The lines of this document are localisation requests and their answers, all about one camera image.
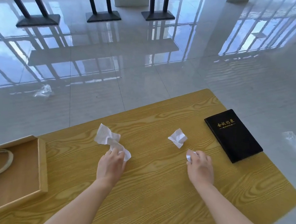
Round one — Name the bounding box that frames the person's left hand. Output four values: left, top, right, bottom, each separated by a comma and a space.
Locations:
95, 148, 128, 188

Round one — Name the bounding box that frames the person's right hand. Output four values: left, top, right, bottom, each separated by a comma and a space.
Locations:
185, 150, 216, 190

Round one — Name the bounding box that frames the small white paper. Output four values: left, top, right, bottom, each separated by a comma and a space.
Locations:
185, 149, 198, 164

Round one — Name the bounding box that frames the large white paper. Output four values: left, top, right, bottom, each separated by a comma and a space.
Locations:
93, 123, 133, 162

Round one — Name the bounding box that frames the person's right forearm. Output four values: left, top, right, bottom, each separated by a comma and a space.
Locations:
191, 181, 276, 224

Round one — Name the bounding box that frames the person's left forearm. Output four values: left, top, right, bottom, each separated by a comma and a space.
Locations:
42, 174, 114, 224

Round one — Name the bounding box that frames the crumpled white paper ball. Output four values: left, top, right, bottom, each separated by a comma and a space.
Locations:
167, 128, 188, 149

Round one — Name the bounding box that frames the black notebook with gold print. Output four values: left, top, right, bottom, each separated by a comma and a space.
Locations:
202, 107, 266, 165

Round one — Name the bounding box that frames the clear plastic wrapper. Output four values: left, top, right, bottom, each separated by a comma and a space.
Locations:
281, 131, 296, 153
33, 83, 54, 98

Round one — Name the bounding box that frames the wooden tray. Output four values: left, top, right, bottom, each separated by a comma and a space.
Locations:
0, 133, 52, 224

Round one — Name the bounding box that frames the black metal stand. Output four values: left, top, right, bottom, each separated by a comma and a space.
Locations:
84, 0, 123, 25
141, 0, 177, 23
0, 0, 62, 30

